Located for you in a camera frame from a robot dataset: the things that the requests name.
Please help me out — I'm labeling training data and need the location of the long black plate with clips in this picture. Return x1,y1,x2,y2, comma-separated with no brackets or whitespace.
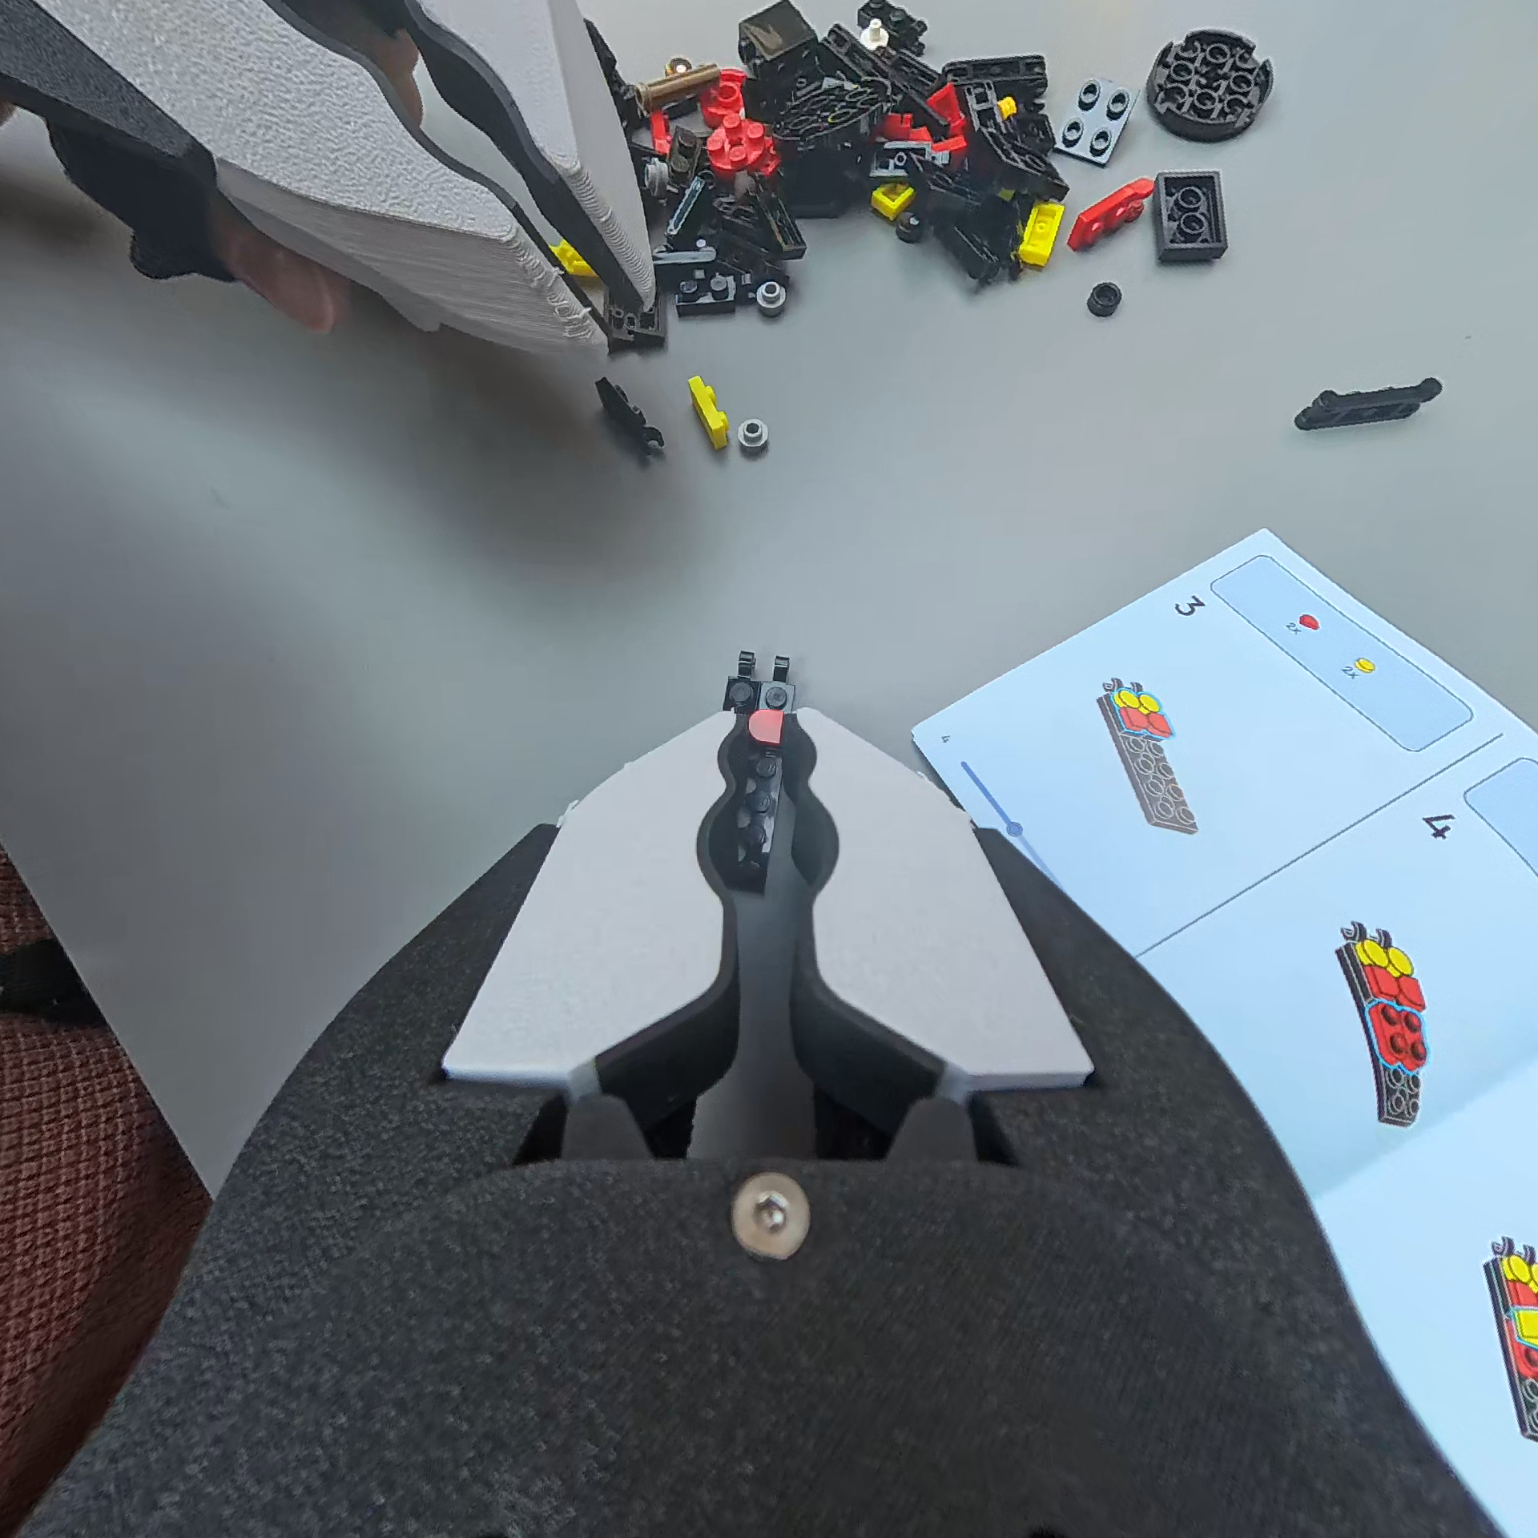
719,651,800,892

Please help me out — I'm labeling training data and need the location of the red woven fabric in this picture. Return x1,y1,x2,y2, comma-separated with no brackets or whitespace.
0,841,214,1497

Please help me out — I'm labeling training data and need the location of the light blue instruction booklet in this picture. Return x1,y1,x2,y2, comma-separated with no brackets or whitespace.
910,528,1538,1538

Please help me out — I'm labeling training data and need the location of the black rectangular plate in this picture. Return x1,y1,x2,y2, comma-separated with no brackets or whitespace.
1153,170,1229,264

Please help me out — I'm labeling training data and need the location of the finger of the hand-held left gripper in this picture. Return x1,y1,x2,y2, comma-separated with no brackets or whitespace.
403,0,658,319
24,0,610,359

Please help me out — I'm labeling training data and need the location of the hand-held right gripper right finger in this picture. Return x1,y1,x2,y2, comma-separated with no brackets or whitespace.
792,705,1095,1155

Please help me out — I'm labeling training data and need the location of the person's left hand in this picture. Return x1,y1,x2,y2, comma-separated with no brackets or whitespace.
222,227,345,335

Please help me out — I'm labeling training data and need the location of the black round plate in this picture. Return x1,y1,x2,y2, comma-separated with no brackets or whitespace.
1146,29,1275,142

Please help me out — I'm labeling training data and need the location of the red curved brick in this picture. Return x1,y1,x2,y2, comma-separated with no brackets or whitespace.
1066,178,1158,251

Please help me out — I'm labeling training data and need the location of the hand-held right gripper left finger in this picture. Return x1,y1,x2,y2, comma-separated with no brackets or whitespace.
441,711,738,1157

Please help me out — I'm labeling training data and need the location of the pile of black red bricks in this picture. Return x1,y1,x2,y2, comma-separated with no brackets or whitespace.
589,0,1070,319

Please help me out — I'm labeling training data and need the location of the black strap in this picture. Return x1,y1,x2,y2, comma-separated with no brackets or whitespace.
0,940,104,1026

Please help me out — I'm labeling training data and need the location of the blue-grey square plate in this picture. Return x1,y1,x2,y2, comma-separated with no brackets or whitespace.
1053,76,1139,163

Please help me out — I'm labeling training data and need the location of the thin long black piece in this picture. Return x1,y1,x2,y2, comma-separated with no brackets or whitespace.
1293,377,1442,431

